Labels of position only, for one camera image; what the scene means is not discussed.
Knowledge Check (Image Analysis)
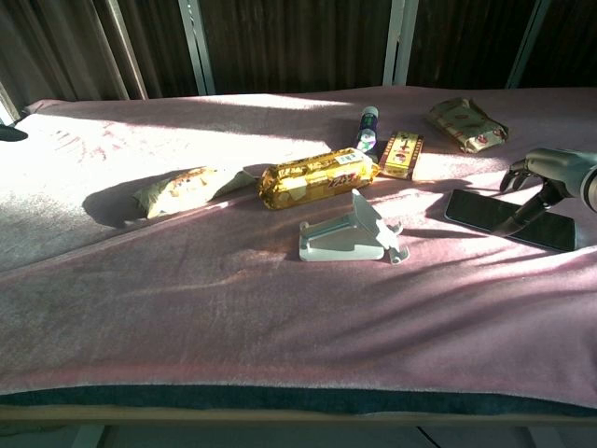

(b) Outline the dark grey underlay cloth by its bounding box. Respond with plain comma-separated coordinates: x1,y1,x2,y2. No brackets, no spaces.
0,383,597,417

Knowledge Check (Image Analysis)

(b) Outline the pale beige snack packet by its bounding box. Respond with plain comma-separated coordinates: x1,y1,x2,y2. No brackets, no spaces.
132,166,256,220

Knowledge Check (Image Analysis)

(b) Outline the small yellow snack bar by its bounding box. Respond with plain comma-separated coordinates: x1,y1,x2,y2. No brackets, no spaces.
378,130,424,181

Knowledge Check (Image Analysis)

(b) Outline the white folding phone stand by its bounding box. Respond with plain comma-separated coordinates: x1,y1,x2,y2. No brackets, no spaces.
298,188,410,266

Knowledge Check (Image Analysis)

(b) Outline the long gold snack package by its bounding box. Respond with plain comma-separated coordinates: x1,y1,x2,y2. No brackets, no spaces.
255,147,382,212

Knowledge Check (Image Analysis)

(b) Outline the white metal frame post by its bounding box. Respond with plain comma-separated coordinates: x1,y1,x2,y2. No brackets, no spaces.
178,0,216,97
103,0,149,101
506,0,552,90
382,0,420,88

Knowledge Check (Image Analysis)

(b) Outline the black smartphone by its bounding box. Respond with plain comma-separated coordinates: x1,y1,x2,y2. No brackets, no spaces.
444,188,578,254

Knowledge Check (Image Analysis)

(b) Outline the beige red-print wrapped packet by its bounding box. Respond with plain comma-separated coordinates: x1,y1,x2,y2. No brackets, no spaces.
423,96,510,155

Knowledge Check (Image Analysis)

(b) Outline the dark brown curtain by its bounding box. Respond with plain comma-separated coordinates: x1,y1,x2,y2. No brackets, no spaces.
0,0,597,111

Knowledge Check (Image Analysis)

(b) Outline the dark object at table edge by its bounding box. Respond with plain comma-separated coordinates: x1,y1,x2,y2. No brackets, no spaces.
0,123,29,143

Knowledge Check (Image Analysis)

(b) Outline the pink fleece table blanket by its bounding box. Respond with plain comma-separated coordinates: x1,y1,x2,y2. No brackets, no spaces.
0,86,597,412

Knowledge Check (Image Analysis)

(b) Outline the right robot hand grey black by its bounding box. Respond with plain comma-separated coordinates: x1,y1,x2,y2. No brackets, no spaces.
499,147,597,237

